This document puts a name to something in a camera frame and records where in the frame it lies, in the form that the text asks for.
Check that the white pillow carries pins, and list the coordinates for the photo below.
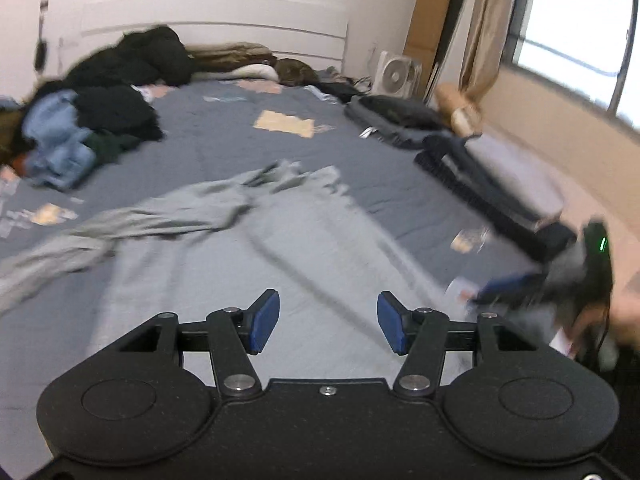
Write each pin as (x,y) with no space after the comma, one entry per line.
(250,71)

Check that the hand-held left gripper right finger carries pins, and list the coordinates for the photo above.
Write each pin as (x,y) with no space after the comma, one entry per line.
(390,325)

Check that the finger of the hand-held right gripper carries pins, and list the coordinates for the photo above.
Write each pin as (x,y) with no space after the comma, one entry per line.
(510,287)

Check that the light grey folded garment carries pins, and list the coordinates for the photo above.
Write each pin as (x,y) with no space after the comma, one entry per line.
(515,170)

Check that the dark patterned crumpled garment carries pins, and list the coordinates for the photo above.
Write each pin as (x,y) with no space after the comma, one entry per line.
(340,89)

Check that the olive folded blanket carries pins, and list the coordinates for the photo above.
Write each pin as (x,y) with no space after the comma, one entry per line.
(230,54)

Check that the grey t-shirt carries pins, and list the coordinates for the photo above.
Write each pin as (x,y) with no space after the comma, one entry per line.
(300,240)

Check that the dark green garment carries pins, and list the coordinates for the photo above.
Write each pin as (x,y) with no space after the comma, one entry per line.
(107,147)

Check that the black hanging brush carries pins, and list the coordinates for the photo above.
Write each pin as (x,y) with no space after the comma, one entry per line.
(40,52)

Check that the white headboard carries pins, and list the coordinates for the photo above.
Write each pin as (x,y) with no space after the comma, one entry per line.
(225,10)

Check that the beige curtain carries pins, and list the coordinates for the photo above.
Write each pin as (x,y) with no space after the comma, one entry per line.
(487,25)

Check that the blue printed garment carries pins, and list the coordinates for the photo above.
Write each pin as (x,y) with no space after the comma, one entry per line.
(7,105)

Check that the brown cardboard box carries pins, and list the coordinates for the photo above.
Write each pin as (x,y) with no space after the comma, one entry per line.
(432,5)

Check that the navy dotted folded garment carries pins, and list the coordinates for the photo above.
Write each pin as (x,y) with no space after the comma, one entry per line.
(470,185)

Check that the grey folded pants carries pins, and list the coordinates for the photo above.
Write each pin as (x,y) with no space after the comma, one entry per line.
(380,130)

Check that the person's right hand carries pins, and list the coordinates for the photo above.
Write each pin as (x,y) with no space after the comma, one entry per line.
(627,310)

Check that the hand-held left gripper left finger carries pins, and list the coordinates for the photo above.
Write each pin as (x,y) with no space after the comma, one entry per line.
(265,320)

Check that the window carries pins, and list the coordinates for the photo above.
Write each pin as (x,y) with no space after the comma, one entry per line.
(580,10)

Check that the brown garment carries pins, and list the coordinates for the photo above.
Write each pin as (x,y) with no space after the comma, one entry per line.
(10,135)

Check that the black flat board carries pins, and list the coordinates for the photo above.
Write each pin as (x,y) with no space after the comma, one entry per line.
(450,35)

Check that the black jacket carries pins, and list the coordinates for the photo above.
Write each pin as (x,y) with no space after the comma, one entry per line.
(145,55)

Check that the white box fan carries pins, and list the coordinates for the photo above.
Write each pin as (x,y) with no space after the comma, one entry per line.
(395,75)

